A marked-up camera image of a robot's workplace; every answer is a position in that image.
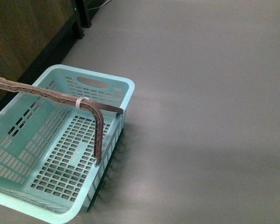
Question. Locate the light blue plastic basket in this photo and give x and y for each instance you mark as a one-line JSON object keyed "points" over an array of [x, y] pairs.
{"points": [[47, 168]]}

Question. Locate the dark wooden produce stand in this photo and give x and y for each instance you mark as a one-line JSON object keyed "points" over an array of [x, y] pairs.
{"points": [[35, 34]]}

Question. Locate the white zip tie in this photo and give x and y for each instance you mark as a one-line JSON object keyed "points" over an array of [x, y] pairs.
{"points": [[79, 100]]}

